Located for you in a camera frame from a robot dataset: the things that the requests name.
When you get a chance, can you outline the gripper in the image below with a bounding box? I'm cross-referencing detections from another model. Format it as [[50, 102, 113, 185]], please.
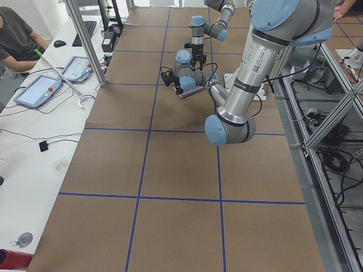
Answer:
[[173, 78, 184, 95], [191, 44, 206, 71]]

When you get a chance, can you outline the pink and grey towel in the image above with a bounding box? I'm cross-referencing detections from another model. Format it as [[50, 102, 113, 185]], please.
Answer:
[[178, 86, 204, 99]]

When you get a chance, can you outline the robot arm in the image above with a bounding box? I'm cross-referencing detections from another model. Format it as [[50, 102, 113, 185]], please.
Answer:
[[169, 1, 335, 145], [184, 0, 235, 70]]

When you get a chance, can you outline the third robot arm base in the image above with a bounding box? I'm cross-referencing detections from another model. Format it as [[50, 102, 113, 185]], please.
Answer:
[[335, 40, 362, 83]]

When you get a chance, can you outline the black power adapter box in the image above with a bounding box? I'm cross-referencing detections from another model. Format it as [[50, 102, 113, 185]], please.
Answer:
[[102, 31, 116, 53]]

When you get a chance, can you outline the black computer monitor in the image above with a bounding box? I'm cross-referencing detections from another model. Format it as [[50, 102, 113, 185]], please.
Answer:
[[97, 0, 124, 33]]

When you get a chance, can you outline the white grabber stick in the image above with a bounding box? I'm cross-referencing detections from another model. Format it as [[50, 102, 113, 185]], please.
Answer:
[[39, 54, 96, 109]]

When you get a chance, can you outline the far teach pendant tablet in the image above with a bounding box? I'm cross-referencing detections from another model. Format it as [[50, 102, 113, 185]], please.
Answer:
[[61, 56, 92, 83]]

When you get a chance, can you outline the teach pendant tablet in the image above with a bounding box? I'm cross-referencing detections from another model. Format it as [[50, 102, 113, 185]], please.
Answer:
[[61, 56, 92, 83], [13, 75, 62, 108]]

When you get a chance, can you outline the black keyboard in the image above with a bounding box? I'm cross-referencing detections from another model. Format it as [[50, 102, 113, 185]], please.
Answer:
[[71, 20, 97, 48]]

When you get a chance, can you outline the black computer mouse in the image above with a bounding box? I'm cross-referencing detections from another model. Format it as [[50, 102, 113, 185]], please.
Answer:
[[53, 40, 66, 48]]

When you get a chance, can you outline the near teach pendant tablet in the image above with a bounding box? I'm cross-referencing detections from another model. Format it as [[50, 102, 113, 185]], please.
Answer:
[[13, 75, 62, 108]]

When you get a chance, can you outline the small black square pad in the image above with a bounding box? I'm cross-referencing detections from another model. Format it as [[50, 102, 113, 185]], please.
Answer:
[[39, 141, 49, 152]]

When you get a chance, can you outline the seated person grey shirt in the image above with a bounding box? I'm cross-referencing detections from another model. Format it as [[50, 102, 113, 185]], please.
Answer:
[[1, 6, 48, 73]]

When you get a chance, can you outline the round metal disc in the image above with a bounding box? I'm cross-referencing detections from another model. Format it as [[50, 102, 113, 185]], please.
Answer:
[[11, 232, 33, 248]]

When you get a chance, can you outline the red bottle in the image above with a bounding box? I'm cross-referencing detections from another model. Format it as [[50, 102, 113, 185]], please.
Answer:
[[1, 249, 34, 271]]

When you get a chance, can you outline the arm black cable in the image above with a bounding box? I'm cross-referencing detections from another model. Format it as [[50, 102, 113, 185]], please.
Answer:
[[160, 62, 264, 117]]

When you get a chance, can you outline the aluminium frame post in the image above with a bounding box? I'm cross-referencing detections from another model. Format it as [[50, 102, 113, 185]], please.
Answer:
[[64, 0, 105, 86]]

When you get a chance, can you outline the aluminium truss frame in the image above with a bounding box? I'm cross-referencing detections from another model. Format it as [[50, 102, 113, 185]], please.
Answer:
[[275, 44, 362, 271]]

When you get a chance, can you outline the floor cable bundle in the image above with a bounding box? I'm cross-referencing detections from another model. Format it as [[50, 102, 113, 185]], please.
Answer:
[[300, 107, 363, 210]]

